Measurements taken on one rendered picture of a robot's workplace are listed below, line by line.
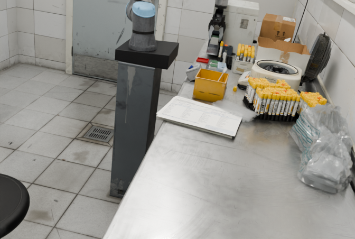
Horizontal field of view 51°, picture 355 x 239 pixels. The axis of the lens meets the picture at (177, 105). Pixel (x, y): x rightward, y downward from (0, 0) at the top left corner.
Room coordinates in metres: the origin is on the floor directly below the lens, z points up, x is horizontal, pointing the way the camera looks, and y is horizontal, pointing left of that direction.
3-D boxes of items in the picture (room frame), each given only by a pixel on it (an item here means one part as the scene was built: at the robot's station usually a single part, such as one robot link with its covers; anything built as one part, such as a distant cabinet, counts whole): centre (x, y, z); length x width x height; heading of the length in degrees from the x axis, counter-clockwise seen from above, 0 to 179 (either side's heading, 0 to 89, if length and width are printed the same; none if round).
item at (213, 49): (2.26, -0.17, 0.92); 0.21 x 0.07 x 0.05; 173
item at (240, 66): (2.03, -0.33, 0.91); 0.20 x 0.10 x 0.07; 173
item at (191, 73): (1.73, -0.08, 0.92); 0.13 x 0.07 x 0.08; 83
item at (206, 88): (1.56, -0.13, 0.93); 0.13 x 0.13 x 0.10; 80
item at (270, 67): (1.75, -0.45, 0.97); 0.15 x 0.15 x 0.07
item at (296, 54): (2.11, -0.54, 0.95); 0.29 x 0.25 x 0.15; 83
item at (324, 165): (1.03, -0.49, 0.94); 0.20 x 0.17 x 0.14; 154
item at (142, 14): (1.95, 0.24, 1.11); 0.13 x 0.12 x 0.14; 22
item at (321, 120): (1.21, -0.53, 0.97); 0.26 x 0.17 x 0.19; 9
